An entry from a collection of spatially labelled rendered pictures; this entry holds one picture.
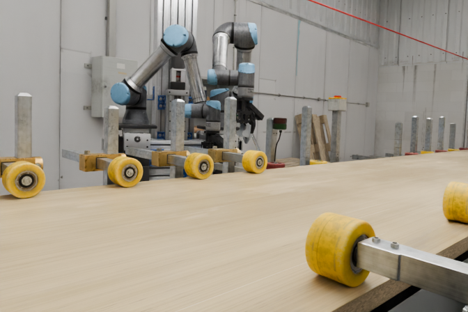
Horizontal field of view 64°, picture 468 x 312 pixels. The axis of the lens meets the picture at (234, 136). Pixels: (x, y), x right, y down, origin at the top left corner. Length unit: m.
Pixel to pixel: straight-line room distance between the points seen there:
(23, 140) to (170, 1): 1.58
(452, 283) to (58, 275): 0.44
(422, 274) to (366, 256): 0.06
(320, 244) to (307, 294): 0.06
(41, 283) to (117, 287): 0.09
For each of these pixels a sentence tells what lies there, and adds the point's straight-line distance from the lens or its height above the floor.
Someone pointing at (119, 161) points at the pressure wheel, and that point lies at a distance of 1.06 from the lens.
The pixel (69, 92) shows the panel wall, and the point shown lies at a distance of 4.00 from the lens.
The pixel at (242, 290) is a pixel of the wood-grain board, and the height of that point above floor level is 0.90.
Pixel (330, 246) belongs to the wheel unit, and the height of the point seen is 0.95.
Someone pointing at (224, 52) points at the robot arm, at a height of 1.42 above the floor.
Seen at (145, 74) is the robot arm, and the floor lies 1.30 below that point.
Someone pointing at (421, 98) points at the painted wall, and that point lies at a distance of 9.50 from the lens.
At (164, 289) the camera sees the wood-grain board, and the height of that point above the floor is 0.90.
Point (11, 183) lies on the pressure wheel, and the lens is 0.97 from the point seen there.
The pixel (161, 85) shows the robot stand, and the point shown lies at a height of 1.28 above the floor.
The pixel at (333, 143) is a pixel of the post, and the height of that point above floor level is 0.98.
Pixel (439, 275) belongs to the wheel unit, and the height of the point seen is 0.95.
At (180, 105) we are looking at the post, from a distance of 1.37.
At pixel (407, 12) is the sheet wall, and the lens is 9.95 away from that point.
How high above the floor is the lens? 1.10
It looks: 3 degrees down
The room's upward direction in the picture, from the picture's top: 2 degrees clockwise
